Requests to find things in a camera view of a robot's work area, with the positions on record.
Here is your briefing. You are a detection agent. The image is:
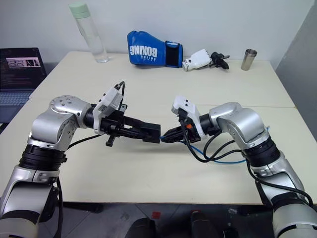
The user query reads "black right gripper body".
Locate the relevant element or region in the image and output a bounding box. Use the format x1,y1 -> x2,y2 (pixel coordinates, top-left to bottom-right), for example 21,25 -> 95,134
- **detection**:
178,109 -> 201,144

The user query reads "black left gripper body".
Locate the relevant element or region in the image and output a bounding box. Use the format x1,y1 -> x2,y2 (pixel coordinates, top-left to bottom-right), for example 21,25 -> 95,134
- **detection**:
99,103 -> 129,147

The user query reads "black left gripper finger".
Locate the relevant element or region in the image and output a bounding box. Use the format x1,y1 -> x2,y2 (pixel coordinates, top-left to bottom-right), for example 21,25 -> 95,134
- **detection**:
123,116 -> 150,128
118,129 -> 146,143

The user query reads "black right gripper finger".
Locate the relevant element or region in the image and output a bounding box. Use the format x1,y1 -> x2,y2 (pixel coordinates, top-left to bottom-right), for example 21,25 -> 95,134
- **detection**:
161,134 -> 186,145
166,126 -> 185,137

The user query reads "small black box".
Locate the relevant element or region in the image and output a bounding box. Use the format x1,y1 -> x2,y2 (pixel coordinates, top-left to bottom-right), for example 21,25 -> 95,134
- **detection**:
141,122 -> 161,145

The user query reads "blue Ethernet cable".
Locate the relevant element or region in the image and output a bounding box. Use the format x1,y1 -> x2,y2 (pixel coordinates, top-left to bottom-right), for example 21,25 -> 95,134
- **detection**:
159,135 -> 247,166

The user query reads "blue boxing glove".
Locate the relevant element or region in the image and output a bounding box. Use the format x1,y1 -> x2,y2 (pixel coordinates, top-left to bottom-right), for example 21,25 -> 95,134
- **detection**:
127,30 -> 184,68

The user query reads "white and silver device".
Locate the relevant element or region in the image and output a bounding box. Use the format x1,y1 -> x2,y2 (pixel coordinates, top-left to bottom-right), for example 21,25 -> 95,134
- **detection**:
182,49 -> 211,72

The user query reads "black plastic clamp part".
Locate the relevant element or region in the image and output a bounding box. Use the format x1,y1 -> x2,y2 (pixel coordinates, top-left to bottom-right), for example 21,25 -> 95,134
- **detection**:
209,51 -> 230,70

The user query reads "dark rounded shape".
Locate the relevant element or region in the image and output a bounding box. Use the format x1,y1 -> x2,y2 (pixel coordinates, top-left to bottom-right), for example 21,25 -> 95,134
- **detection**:
130,216 -> 159,238

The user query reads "metal cup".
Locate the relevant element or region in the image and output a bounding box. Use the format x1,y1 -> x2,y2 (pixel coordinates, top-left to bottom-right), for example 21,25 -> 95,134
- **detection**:
241,49 -> 258,71

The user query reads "clear bottle with green lid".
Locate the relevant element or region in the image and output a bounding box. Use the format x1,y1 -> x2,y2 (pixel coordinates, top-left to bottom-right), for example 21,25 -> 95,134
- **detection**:
68,1 -> 111,64

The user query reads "open laptop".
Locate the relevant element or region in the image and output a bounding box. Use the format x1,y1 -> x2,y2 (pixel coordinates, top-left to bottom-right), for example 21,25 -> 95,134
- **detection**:
0,47 -> 48,108

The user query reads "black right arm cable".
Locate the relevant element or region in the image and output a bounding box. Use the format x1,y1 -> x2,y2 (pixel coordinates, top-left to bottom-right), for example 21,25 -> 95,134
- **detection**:
179,115 -> 315,206

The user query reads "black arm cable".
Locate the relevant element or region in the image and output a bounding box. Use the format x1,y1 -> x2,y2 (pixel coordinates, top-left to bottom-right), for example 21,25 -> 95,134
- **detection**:
179,115 -> 315,206
54,80 -> 127,238

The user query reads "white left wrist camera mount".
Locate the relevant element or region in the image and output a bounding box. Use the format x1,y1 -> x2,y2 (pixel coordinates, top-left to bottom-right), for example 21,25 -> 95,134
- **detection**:
92,86 -> 124,136

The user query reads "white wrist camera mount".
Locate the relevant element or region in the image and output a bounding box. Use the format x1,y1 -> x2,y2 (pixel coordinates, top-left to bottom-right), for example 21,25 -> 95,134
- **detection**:
170,95 -> 208,137
92,86 -> 124,136

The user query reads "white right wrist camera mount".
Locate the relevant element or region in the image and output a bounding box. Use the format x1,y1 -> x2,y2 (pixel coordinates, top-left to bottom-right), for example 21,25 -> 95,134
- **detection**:
170,95 -> 208,137

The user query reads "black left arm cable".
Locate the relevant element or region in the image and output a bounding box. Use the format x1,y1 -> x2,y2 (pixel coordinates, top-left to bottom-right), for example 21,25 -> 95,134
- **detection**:
54,80 -> 127,238

